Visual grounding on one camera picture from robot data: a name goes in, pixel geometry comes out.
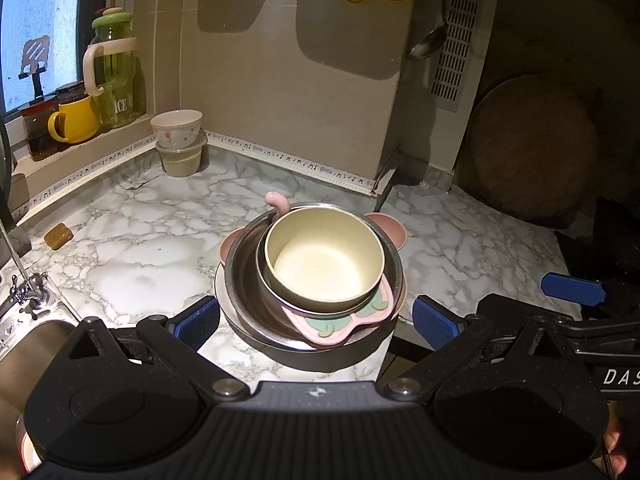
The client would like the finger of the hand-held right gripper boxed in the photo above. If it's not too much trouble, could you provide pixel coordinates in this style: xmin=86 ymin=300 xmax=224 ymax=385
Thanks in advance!
xmin=477 ymin=294 xmax=577 ymax=329
xmin=541 ymin=271 xmax=640 ymax=311

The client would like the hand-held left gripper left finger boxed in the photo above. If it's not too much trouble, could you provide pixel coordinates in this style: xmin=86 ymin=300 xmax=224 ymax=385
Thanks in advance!
xmin=47 ymin=296 xmax=251 ymax=402

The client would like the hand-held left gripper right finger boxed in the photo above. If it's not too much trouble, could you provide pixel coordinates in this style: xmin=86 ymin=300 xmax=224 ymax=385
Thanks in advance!
xmin=375 ymin=295 xmax=577 ymax=403

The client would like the stainless steel bowl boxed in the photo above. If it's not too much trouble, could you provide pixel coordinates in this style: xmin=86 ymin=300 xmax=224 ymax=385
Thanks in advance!
xmin=223 ymin=202 xmax=405 ymax=352

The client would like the pink bear-shaped plate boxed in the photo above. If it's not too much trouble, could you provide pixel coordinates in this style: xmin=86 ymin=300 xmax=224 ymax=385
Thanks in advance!
xmin=217 ymin=211 xmax=410 ymax=326

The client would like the cream bowl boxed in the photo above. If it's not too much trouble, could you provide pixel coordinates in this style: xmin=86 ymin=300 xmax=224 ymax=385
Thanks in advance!
xmin=263 ymin=206 xmax=386 ymax=307

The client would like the person's right hand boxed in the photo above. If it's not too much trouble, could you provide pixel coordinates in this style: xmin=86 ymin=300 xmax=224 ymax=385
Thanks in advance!
xmin=601 ymin=407 xmax=630 ymax=478

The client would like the round wooden cutting board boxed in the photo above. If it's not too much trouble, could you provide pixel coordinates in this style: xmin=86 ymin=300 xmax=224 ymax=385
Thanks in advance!
xmin=467 ymin=74 xmax=601 ymax=223

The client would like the clear plastic container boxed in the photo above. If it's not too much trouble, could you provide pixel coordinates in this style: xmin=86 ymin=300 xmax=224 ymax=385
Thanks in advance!
xmin=155 ymin=132 xmax=208 ymax=178

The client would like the brown soap bar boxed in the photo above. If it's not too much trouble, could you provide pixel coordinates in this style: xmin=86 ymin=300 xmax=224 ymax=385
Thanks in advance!
xmin=43 ymin=221 xmax=74 ymax=250

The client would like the chrome faucet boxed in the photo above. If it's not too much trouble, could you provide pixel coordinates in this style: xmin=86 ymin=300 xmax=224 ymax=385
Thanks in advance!
xmin=0 ymin=210 xmax=51 ymax=318

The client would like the white floral bowl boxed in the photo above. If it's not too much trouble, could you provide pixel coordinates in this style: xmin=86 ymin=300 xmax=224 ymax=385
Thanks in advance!
xmin=150 ymin=109 xmax=203 ymax=150

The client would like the music note trim tape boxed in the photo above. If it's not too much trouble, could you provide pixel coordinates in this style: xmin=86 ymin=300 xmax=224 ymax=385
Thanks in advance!
xmin=10 ymin=130 xmax=376 ymax=221

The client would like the white vent grille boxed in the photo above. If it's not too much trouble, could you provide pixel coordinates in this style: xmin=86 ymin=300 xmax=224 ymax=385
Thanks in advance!
xmin=429 ymin=0 xmax=485 ymax=111

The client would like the yellow mug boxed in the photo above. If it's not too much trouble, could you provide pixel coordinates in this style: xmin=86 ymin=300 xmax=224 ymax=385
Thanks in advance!
xmin=47 ymin=94 xmax=100 ymax=145

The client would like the green glass jug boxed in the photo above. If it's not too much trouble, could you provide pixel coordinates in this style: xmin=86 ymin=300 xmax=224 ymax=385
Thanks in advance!
xmin=82 ymin=0 xmax=146 ymax=131

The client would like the dark glass jar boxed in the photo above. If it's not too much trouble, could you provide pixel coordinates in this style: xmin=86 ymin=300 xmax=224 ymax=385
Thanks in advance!
xmin=20 ymin=96 xmax=60 ymax=162

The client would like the dark round tin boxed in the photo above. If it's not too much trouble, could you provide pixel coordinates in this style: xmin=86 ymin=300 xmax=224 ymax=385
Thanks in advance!
xmin=54 ymin=80 xmax=87 ymax=106

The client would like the metal ladle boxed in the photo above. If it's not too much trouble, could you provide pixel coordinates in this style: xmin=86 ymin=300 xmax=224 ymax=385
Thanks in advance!
xmin=409 ymin=0 xmax=451 ymax=61

